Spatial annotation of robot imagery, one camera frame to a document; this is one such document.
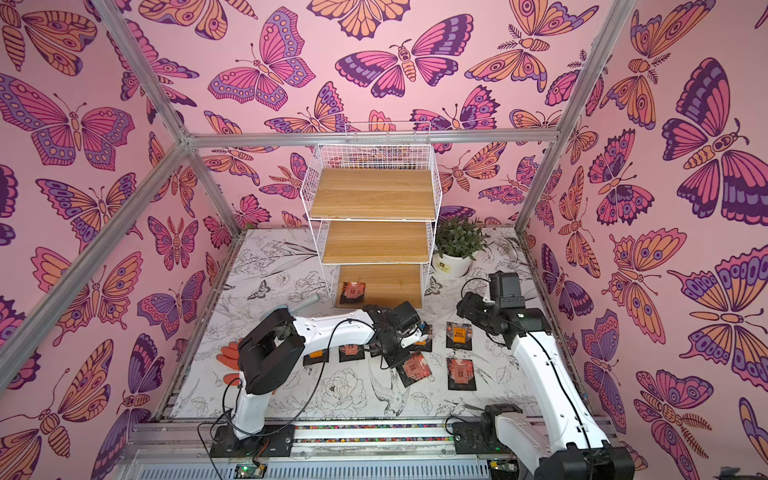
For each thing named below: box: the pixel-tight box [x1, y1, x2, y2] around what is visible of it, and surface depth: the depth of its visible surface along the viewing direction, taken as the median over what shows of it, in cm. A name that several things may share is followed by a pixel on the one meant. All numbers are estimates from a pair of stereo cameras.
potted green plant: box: [432, 216, 494, 278], surface depth 94 cm
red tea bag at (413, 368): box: [396, 351, 432, 388], surface depth 87 cm
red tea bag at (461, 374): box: [446, 358, 477, 391], surface depth 85 cm
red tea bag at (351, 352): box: [338, 344, 365, 362], surface depth 90 cm
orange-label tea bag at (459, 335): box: [446, 321, 473, 351], surface depth 94 cm
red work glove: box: [216, 338, 243, 386], surface depth 89 cm
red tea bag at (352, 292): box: [340, 282, 366, 304], surface depth 102 cm
